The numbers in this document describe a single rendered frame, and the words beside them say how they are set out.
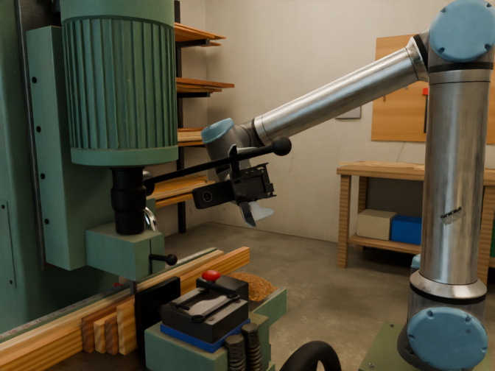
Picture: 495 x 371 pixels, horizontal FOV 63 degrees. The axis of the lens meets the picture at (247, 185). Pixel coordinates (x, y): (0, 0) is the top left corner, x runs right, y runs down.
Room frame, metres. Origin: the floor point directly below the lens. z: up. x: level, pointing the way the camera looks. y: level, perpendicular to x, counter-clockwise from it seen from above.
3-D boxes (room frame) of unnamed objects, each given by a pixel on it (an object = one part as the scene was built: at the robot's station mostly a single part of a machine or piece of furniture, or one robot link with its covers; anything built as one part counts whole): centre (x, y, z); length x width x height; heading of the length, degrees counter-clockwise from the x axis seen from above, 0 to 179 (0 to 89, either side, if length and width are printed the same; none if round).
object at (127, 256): (0.71, 0.22, 1.02); 0.14 x 0.07 x 0.09; 56
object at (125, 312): (0.67, 0.14, 0.94); 0.21 x 0.01 x 0.08; 146
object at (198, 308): (0.58, 0.05, 0.99); 0.13 x 0.11 x 0.06; 146
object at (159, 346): (0.57, 0.06, 0.92); 0.15 x 0.13 x 0.09; 146
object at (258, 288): (0.84, 0.01, 0.91); 0.12 x 0.09 x 0.03; 56
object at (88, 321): (0.67, 0.21, 0.93); 0.18 x 0.02 x 0.06; 146
